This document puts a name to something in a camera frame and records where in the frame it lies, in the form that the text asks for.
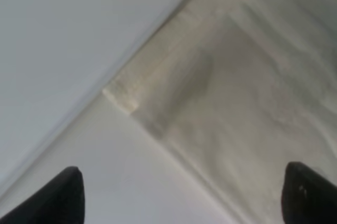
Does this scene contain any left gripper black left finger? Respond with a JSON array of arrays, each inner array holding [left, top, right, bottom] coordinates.
[[1, 166, 85, 223]]

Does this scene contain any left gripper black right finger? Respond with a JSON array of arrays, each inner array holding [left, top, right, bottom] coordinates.
[[281, 162, 336, 224]]

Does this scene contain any cream white terry towel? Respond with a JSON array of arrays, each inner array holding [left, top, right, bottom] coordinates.
[[103, 0, 336, 223]]

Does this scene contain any white rectangular plastic tray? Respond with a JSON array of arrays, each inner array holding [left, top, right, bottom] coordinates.
[[0, 0, 203, 182]]

